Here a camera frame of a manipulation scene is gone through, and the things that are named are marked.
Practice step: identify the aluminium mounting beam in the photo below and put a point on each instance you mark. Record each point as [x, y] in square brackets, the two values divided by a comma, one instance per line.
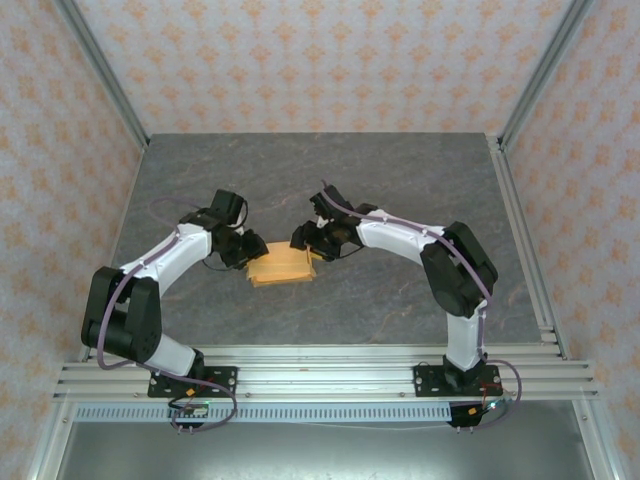
[325, 385]

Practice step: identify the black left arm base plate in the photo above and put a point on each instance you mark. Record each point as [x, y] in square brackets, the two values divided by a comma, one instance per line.
[225, 375]

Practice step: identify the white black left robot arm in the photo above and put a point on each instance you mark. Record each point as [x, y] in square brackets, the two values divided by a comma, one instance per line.
[175, 255]

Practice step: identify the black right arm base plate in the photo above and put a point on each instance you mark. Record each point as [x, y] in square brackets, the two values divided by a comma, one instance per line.
[425, 380]

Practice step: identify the small electronics board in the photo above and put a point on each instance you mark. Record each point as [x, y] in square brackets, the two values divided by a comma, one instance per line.
[192, 412]
[472, 411]

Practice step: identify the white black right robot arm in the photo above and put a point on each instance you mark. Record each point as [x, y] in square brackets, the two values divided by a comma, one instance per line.
[390, 235]

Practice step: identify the yellow paper box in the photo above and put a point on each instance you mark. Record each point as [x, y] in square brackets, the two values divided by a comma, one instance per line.
[280, 265]

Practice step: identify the aluminium side rail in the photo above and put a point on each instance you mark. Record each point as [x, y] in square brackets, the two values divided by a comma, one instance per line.
[531, 260]

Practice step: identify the grey metal shelf panel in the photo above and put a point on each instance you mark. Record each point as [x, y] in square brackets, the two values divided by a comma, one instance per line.
[325, 455]

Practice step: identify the aluminium frame post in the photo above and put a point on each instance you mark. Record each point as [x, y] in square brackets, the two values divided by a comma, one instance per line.
[50, 440]
[104, 70]
[542, 70]
[597, 440]

